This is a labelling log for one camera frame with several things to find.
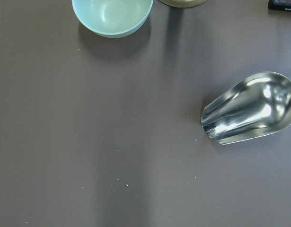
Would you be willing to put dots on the black monitor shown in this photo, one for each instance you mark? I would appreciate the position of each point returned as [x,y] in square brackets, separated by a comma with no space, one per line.
[282,5]

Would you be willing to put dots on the wooden cup stand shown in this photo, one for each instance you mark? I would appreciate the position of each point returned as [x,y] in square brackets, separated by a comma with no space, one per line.
[182,3]

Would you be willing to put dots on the metal scoop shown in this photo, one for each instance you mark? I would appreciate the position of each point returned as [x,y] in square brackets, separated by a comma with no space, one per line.
[258,106]

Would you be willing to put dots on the light green bowl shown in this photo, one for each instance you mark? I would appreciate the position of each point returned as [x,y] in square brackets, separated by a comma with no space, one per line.
[112,18]

